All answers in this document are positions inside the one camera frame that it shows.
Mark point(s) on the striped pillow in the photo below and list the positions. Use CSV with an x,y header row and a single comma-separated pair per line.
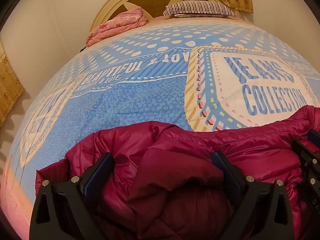
x,y
200,7

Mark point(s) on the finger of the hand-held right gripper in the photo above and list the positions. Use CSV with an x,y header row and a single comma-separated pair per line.
x,y
313,137
303,155

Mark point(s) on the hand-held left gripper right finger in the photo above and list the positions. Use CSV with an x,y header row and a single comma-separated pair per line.
x,y
226,172

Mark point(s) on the folded pink floral quilt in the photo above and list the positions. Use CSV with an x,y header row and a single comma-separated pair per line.
x,y
117,25

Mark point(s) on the magenta puffer jacket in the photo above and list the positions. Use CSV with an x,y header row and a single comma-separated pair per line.
x,y
175,160

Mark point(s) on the beige curtain on side wall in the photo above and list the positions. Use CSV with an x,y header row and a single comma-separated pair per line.
x,y
8,90

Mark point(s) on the cream arched bed headboard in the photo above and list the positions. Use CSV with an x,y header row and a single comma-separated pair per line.
x,y
112,5

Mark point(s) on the bed with pink-blue cover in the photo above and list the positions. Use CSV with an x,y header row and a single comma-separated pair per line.
x,y
150,92

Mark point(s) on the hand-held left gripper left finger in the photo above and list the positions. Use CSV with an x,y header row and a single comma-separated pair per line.
x,y
96,177

